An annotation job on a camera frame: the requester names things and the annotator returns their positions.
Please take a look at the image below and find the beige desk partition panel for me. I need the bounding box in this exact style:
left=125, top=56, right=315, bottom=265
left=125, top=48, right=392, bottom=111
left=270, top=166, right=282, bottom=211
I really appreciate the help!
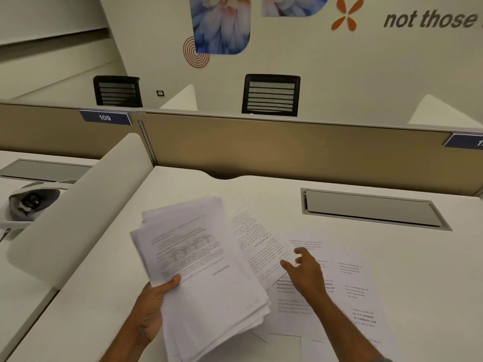
left=0, top=103, right=143, bottom=161
left=137, top=111, right=483, bottom=199

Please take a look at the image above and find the stack of white paper sheets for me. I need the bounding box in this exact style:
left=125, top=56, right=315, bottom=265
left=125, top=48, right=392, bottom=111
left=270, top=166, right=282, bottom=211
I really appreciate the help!
left=129, top=197, right=272, bottom=362

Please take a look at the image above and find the black mesh office chair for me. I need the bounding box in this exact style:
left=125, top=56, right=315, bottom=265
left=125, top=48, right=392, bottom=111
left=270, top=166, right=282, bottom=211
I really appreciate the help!
left=93, top=75, right=143, bottom=108
left=241, top=74, right=301, bottom=117

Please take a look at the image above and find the blue desk number plate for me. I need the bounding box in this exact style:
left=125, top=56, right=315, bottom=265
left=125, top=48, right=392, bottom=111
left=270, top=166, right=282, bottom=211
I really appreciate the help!
left=443, top=133, right=483, bottom=150
left=79, top=110, right=133, bottom=126

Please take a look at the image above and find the white curved side divider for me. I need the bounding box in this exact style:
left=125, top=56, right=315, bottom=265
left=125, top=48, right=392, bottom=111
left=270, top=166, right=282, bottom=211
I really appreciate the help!
left=408, top=94, right=483, bottom=129
left=7, top=132, right=155, bottom=291
left=159, top=84, right=198, bottom=111

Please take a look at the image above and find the white headset device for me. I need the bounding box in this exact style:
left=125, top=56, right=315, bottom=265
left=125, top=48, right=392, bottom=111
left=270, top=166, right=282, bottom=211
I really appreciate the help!
left=0, top=179, right=78, bottom=239

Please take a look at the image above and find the person's right forearm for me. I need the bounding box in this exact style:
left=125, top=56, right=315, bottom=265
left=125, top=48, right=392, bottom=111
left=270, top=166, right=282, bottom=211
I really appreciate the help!
left=301, top=292, right=393, bottom=362

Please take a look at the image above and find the person's right hand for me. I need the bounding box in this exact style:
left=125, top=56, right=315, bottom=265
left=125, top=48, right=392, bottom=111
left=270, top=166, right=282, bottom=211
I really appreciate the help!
left=280, top=247, right=329, bottom=308

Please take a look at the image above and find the wide two-column printed sheet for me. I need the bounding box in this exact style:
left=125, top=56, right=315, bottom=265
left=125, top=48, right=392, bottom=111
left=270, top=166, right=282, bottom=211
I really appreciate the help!
left=264, top=230, right=401, bottom=362

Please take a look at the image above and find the narrow printed paper sheet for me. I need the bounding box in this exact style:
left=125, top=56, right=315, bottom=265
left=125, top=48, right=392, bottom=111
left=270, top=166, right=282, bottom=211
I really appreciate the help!
left=230, top=210, right=296, bottom=291

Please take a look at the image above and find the grey desk cable tray lid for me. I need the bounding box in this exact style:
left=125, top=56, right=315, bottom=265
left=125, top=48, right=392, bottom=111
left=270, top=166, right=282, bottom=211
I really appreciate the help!
left=0, top=158, right=96, bottom=184
left=300, top=188, right=453, bottom=231

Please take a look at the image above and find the person's left hand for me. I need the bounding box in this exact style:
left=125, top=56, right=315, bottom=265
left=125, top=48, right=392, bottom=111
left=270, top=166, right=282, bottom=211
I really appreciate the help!
left=129, top=275, right=182, bottom=346

